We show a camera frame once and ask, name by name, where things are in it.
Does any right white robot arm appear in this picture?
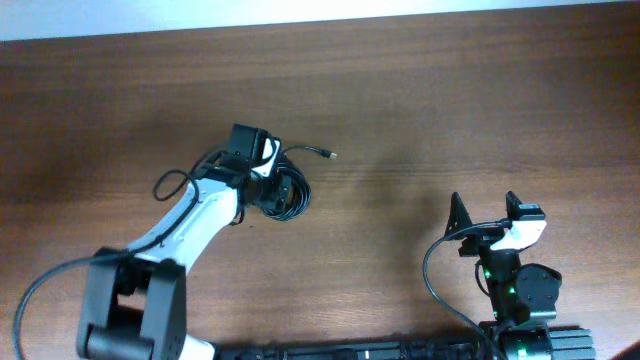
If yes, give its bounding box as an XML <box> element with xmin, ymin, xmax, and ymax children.
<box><xmin>444</xmin><ymin>191</ymin><xmax>562</xmax><ymax>359</ymax></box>

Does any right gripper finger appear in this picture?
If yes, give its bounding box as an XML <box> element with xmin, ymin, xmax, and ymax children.
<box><xmin>505</xmin><ymin>191</ymin><xmax>523</xmax><ymax>220</ymax></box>
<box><xmin>444</xmin><ymin>192</ymin><xmax>473</xmax><ymax>241</ymax></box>

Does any black usb cable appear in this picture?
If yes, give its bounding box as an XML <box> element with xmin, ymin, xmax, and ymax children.
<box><xmin>259</xmin><ymin>145</ymin><xmax>338</xmax><ymax>222</ymax></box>

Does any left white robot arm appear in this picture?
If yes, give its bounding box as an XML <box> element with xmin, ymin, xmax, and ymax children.
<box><xmin>76</xmin><ymin>124</ymin><xmax>284</xmax><ymax>360</ymax></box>

